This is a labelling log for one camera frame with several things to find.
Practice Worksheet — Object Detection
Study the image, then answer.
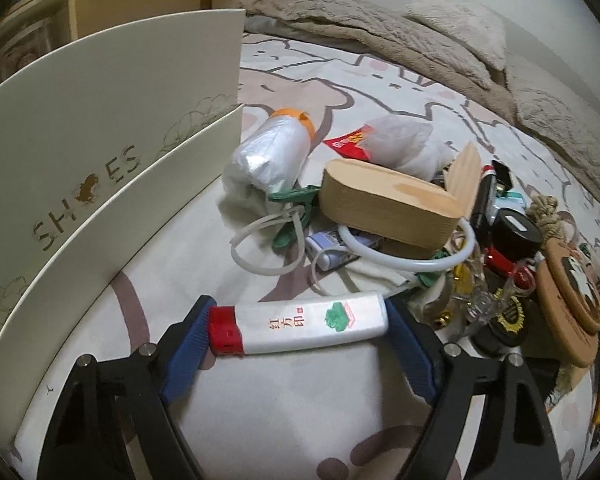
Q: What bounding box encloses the beige folded blanket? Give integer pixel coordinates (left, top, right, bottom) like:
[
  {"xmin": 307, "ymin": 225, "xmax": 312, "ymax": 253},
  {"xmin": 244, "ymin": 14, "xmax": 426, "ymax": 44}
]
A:
[{"xmin": 244, "ymin": 7, "xmax": 303, "ymax": 38}]

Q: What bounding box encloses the white tube red cap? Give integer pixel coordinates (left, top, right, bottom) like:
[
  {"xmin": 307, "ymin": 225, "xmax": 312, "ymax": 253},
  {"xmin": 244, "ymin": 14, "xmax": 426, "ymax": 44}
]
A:
[{"xmin": 208, "ymin": 292, "xmax": 390, "ymax": 359}]

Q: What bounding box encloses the printed bed sheet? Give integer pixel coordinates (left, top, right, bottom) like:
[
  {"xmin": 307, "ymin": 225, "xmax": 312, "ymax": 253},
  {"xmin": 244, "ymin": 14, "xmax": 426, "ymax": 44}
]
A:
[{"xmin": 15, "ymin": 30, "xmax": 600, "ymax": 480}]

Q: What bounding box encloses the plastic bag roll orange core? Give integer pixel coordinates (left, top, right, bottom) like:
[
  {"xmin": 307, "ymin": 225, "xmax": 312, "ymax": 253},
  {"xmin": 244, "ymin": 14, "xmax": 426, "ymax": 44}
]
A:
[{"xmin": 222, "ymin": 108, "xmax": 316, "ymax": 197}]

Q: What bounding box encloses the fluffy beige pillow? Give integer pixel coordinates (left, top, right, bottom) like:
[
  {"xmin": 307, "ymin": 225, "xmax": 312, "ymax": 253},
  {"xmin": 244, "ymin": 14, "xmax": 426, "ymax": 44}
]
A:
[{"xmin": 405, "ymin": 0, "xmax": 509, "ymax": 74}]

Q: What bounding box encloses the small blue white bottle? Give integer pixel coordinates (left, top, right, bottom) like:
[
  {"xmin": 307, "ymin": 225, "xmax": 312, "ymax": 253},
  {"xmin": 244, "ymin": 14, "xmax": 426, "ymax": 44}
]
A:
[{"xmin": 304, "ymin": 227, "xmax": 382, "ymax": 272}]

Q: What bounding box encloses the quilted beige pillow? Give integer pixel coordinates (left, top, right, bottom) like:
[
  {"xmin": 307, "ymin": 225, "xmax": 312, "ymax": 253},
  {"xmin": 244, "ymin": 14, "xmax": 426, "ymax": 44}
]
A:
[
  {"xmin": 505, "ymin": 55, "xmax": 600, "ymax": 197},
  {"xmin": 260, "ymin": 0, "xmax": 505, "ymax": 111}
]

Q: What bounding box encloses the white plastic ring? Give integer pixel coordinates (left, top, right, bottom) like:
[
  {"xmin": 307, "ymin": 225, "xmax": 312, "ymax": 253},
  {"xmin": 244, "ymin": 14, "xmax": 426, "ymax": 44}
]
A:
[{"xmin": 337, "ymin": 219, "xmax": 477, "ymax": 272}]

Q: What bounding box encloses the white cardboard shoe box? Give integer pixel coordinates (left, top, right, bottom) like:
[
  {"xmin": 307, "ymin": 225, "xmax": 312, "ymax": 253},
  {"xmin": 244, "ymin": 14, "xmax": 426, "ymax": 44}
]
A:
[{"xmin": 0, "ymin": 8, "xmax": 247, "ymax": 453}]

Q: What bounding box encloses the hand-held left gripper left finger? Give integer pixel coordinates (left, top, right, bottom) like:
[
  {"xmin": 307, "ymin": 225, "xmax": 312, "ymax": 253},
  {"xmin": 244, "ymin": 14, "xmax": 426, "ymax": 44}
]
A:
[{"xmin": 44, "ymin": 295, "xmax": 218, "ymax": 480}]

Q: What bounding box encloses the white cord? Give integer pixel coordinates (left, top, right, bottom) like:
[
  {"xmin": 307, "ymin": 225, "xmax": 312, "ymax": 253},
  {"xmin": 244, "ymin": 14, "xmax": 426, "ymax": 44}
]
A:
[{"xmin": 229, "ymin": 211, "xmax": 332, "ymax": 297}]

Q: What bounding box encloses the flat wooden block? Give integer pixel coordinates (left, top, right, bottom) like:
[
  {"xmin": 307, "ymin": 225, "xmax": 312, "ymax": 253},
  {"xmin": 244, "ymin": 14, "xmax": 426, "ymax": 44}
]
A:
[{"xmin": 444, "ymin": 140, "xmax": 482, "ymax": 222}]

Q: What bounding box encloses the red snack packet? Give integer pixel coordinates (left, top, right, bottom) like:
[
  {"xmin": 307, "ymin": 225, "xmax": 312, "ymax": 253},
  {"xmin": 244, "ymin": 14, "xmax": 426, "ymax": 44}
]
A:
[{"xmin": 323, "ymin": 129, "xmax": 377, "ymax": 162}]

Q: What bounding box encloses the brown round trivet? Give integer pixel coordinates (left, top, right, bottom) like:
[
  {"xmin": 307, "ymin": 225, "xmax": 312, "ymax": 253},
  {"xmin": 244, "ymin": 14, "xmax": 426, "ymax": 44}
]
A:
[{"xmin": 534, "ymin": 260, "xmax": 600, "ymax": 369}]

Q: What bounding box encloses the wooden oval box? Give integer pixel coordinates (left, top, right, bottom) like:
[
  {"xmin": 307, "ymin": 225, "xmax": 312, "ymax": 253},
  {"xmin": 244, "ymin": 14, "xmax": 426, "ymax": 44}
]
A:
[{"xmin": 320, "ymin": 158, "xmax": 464, "ymax": 257}]

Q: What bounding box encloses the black round jar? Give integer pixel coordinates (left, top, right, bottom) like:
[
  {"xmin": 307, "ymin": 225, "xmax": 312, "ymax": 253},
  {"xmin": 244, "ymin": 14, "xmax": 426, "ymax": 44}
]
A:
[{"xmin": 489, "ymin": 208, "xmax": 544, "ymax": 262}]

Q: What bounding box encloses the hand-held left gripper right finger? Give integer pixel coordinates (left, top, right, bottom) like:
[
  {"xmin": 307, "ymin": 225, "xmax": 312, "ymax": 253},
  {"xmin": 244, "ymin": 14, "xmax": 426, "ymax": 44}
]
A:
[{"xmin": 384, "ymin": 299, "xmax": 565, "ymax": 480}]

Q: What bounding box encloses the rope bundle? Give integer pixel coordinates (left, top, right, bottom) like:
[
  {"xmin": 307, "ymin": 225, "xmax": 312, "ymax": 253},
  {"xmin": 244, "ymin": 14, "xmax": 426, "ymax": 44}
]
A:
[{"xmin": 527, "ymin": 194, "xmax": 577, "ymax": 242}]

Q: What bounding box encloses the black lighter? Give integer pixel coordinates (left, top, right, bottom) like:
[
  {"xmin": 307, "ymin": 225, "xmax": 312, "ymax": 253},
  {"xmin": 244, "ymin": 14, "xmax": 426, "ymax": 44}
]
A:
[{"xmin": 472, "ymin": 162, "xmax": 497, "ymax": 232}]

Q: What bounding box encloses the green clothes peg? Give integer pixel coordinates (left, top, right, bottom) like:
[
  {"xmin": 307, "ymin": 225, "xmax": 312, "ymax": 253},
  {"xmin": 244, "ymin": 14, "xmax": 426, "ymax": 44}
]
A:
[
  {"xmin": 267, "ymin": 184, "xmax": 322, "ymax": 207},
  {"xmin": 272, "ymin": 209, "xmax": 312, "ymax": 249}
]

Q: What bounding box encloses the crumpled white plastic bag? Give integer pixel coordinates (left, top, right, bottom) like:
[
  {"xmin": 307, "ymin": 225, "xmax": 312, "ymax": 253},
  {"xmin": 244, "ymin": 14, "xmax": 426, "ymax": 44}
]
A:
[{"xmin": 362, "ymin": 113, "xmax": 454, "ymax": 177}]

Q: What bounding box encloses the wooden bedside shelf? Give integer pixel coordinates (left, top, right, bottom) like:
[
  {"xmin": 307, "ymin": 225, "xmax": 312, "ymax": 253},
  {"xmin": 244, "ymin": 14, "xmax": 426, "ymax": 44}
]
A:
[{"xmin": 0, "ymin": 0, "xmax": 306, "ymax": 61}]

